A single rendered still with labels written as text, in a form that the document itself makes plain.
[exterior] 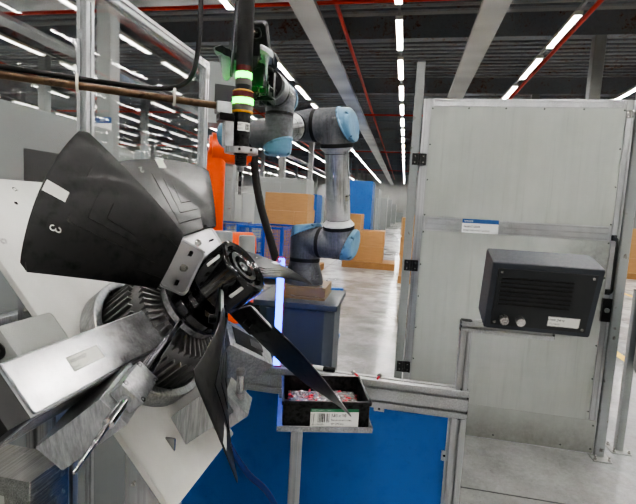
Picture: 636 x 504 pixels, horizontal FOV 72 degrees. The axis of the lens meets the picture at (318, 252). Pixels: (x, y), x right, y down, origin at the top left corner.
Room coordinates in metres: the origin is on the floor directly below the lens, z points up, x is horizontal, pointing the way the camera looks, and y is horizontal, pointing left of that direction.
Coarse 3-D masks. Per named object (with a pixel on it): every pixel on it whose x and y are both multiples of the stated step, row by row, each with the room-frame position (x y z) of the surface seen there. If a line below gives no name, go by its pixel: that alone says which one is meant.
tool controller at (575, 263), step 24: (504, 264) 1.10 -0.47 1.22; (528, 264) 1.09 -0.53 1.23; (552, 264) 1.09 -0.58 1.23; (576, 264) 1.09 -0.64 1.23; (504, 288) 1.11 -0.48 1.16; (528, 288) 1.10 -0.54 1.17; (552, 288) 1.09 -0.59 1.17; (576, 288) 1.07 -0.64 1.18; (600, 288) 1.07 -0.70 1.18; (480, 312) 1.21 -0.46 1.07; (504, 312) 1.13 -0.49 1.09; (528, 312) 1.11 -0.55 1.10; (552, 312) 1.10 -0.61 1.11; (576, 312) 1.09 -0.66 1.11
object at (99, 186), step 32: (64, 160) 0.62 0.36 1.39; (96, 160) 0.66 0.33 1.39; (96, 192) 0.64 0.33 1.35; (128, 192) 0.69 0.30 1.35; (32, 224) 0.56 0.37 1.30; (64, 224) 0.59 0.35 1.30; (96, 224) 0.63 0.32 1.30; (128, 224) 0.67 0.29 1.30; (160, 224) 0.72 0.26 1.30; (32, 256) 0.55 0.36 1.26; (64, 256) 0.59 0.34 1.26; (96, 256) 0.63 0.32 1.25; (128, 256) 0.67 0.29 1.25; (160, 256) 0.72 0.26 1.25
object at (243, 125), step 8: (240, 112) 0.91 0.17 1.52; (240, 120) 0.91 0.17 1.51; (248, 120) 0.92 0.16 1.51; (240, 128) 0.91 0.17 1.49; (248, 128) 0.92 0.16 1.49; (240, 136) 0.91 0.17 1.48; (248, 136) 0.92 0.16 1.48; (240, 144) 0.91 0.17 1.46; (248, 144) 0.92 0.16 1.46; (240, 160) 0.92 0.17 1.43
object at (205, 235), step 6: (210, 228) 0.90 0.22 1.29; (192, 234) 0.88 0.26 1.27; (198, 234) 0.89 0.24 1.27; (204, 234) 0.89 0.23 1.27; (210, 234) 0.89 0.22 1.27; (216, 234) 0.90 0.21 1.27; (186, 240) 0.87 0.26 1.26; (192, 240) 0.88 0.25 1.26; (204, 240) 0.88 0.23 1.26; (216, 240) 0.89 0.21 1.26; (198, 246) 0.87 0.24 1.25; (204, 246) 0.87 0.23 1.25; (210, 246) 0.87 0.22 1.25; (216, 246) 0.88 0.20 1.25
